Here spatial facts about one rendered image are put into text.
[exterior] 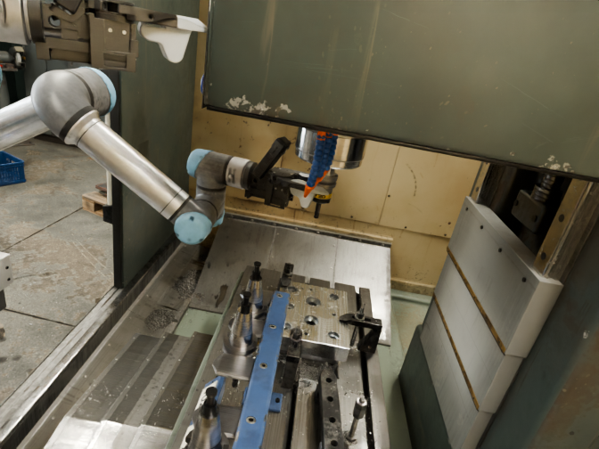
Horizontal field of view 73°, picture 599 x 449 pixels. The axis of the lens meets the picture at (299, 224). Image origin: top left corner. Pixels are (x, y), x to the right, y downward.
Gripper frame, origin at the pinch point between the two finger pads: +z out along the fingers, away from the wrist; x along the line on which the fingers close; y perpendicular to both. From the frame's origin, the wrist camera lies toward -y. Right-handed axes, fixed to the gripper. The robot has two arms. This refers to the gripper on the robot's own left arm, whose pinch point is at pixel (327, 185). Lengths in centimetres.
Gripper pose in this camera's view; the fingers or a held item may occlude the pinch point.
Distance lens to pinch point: 96.3
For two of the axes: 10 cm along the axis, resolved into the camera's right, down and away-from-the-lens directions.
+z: 9.5, 2.5, -2.0
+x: -2.8, 3.5, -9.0
